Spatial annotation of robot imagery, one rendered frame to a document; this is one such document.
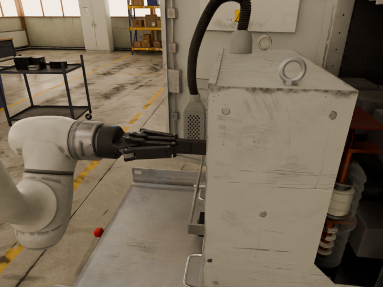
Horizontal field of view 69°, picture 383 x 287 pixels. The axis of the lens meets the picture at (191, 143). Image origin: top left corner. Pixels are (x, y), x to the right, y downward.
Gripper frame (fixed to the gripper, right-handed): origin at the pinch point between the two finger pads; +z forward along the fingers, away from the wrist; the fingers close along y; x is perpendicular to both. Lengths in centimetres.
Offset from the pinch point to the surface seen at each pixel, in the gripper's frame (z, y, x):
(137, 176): -29, -41, -35
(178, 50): -15, -67, 11
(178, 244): -5.8, -9.6, -38.4
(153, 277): -10.3, 3.1, -38.4
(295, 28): 28, -50, 21
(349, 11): 41, -44, 27
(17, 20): -863, -1086, -8
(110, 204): -88, -130, -123
